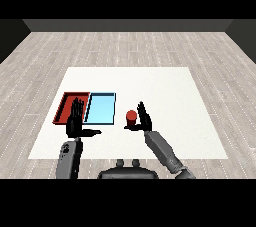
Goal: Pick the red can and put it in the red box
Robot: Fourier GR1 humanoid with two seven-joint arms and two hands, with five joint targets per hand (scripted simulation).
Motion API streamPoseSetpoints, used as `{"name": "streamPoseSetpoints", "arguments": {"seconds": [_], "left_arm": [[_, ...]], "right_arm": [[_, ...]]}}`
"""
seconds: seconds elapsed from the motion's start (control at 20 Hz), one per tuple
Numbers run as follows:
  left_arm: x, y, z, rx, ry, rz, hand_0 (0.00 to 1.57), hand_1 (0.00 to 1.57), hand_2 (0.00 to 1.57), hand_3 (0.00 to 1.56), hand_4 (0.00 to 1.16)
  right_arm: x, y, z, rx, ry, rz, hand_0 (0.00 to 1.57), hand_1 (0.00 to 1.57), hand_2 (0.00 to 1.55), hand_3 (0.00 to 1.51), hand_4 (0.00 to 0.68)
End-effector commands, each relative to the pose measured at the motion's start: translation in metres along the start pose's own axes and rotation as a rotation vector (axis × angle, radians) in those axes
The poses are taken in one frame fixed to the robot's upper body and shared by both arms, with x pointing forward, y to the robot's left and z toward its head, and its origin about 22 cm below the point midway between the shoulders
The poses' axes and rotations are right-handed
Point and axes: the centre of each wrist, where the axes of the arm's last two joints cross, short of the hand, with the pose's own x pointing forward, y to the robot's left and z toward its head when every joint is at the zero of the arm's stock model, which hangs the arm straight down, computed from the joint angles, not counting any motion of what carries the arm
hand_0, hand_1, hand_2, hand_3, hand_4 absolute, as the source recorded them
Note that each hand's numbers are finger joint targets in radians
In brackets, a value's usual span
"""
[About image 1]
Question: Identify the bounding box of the red shallow open box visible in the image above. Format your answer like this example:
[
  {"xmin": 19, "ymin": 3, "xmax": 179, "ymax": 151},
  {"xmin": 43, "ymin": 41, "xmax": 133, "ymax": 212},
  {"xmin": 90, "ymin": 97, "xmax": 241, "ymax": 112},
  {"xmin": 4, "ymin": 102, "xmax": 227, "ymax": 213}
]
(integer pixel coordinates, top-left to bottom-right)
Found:
[{"xmin": 52, "ymin": 91, "xmax": 91, "ymax": 126}]

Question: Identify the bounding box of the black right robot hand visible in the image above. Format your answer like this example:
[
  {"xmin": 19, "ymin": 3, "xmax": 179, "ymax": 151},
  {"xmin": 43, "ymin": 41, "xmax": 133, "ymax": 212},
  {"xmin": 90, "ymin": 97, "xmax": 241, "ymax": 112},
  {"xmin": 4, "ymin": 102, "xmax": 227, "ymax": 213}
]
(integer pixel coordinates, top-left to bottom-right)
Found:
[{"xmin": 123, "ymin": 101, "xmax": 153, "ymax": 133}]

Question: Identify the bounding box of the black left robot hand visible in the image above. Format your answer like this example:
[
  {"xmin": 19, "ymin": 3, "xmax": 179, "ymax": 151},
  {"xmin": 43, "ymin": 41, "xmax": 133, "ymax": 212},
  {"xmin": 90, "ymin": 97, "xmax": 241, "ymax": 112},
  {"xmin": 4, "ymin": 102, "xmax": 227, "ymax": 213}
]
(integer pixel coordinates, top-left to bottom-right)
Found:
[{"xmin": 65, "ymin": 97, "xmax": 103, "ymax": 139}]

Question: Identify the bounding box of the dark grey robot body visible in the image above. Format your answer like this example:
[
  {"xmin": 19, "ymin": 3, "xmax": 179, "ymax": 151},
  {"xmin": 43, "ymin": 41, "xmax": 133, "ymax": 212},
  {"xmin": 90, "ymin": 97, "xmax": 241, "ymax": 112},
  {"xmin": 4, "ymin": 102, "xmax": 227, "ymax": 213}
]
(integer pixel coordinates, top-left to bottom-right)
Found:
[{"xmin": 97, "ymin": 159, "xmax": 160, "ymax": 180}]

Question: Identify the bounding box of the small red can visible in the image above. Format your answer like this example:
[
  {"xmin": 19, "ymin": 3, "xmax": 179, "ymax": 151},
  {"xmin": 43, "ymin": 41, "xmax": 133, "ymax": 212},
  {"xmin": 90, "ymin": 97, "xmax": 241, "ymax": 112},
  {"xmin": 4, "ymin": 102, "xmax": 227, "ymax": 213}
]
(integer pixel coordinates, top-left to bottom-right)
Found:
[{"xmin": 125, "ymin": 109, "xmax": 138, "ymax": 128}]

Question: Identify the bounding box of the light blue shallow open box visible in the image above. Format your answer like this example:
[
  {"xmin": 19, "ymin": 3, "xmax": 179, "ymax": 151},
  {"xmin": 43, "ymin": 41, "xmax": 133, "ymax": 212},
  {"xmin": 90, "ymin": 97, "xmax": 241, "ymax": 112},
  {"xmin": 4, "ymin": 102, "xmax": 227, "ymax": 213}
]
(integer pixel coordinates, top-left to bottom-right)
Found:
[{"xmin": 82, "ymin": 92, "xmax": 117, "ymax": 126}]

